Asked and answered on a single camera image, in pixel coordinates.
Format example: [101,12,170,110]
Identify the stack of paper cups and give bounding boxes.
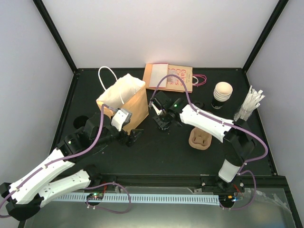
[211,82,233,109]

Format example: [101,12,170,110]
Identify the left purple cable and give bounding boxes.
[0,104,132,218]

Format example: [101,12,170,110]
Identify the Cakes printed paper bag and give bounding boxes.
[158,64,207,93]

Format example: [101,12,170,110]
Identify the orange paper bag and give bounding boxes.
[96,66,149,133]

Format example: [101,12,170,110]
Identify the black frame post right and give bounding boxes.
[242,0,289,73]

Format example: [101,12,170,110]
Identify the black frame post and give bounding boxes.
[33,0,77,73]
[242,0,289,73]

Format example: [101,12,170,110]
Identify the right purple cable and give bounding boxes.
[152,75,269,211]

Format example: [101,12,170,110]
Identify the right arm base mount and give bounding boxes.
[200,175,244,193]

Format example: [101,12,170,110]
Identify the purple cable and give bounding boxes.
[0,104,132,218]
[152,75,269,211]

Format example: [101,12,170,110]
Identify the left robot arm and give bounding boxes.
[0,114,143,221]

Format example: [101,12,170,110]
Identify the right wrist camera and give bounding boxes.
[149,98,166,116]

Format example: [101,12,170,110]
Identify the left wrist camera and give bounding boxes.
[111,109,132,132]

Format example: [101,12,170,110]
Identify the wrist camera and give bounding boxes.
[111,109,132,132]
[149,98,166,116]

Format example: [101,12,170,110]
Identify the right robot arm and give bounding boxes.
[149,91,256,192]

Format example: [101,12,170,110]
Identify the light blue cable duct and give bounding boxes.
[55,192,219,206]

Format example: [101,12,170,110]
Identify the jar of white stirrers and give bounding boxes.
[234,86,265,121]

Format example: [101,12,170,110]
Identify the stack of black lids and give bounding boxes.
[193,101,205,110]

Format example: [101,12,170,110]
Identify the black frame post left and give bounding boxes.
[33,0,77,73]

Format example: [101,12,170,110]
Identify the orange flat bag stack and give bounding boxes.
[143,63,169,89]

